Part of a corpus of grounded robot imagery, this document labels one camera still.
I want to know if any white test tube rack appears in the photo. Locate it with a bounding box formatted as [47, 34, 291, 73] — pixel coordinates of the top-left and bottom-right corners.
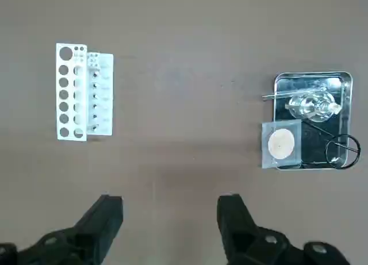
[55, 42, 114, 142]

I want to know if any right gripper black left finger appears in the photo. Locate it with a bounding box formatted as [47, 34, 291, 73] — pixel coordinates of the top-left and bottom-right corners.
[0, 193, 124, 265]

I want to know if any clear glass stirring rod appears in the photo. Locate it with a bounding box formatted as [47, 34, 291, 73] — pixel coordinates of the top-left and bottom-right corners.
[261, 87, 328, 101]

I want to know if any stainless steel tray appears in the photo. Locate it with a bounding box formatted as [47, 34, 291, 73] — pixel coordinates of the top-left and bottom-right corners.
[273, 71, 354, 171]

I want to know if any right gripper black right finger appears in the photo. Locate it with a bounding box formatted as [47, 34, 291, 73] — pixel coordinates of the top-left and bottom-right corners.
[217, 193, 349, 265]

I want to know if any black wire tripod stand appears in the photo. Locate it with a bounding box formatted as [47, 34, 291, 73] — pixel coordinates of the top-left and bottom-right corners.
[301, 120, 362, 170]

